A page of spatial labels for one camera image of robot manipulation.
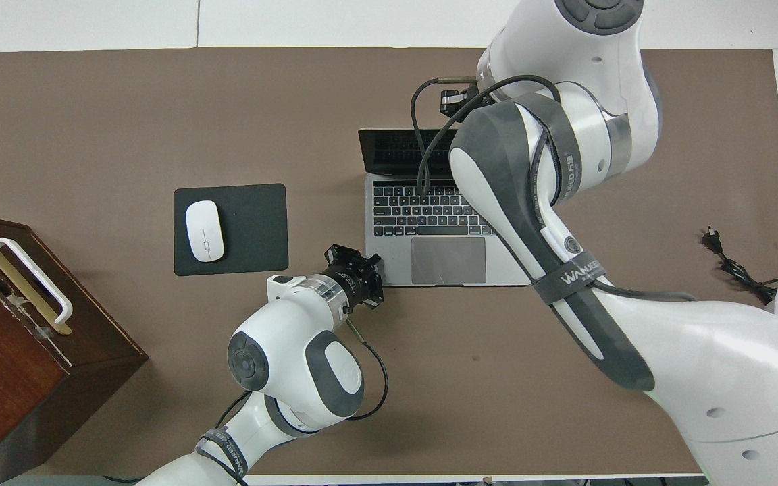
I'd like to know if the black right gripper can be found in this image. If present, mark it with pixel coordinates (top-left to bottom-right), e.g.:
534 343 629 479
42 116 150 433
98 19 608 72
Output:
440 80 483 117

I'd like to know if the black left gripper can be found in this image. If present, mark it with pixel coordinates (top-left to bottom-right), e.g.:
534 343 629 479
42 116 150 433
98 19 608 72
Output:
321 244 384 311

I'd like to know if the grey laptop computer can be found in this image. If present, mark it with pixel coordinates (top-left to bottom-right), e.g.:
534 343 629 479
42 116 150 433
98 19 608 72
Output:
358 128 531 288

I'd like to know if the black mouse pad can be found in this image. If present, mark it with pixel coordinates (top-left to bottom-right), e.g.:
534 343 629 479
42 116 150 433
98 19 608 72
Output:
173 183 290 277

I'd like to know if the white computer mouse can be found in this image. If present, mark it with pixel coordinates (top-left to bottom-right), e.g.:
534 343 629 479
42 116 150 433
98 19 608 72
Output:
185 200 225 263

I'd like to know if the brown table mat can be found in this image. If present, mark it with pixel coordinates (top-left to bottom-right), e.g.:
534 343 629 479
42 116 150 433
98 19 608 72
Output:
0 47 778 477

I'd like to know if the dark brown wooden box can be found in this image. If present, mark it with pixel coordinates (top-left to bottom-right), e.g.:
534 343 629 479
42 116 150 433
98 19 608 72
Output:
0 211 149 483

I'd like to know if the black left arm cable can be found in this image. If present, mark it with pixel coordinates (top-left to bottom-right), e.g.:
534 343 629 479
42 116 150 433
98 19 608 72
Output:
217 317 390 433

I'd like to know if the white box handle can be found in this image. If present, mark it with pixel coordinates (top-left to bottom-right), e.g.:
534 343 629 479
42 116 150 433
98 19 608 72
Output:
0 238 74 325

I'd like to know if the black lamp power cable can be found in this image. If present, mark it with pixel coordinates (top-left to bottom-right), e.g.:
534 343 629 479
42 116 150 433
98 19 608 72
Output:
703 228 778 304

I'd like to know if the gold box handle plate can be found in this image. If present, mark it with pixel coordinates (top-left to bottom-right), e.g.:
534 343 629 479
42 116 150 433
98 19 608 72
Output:
0 238 72 336

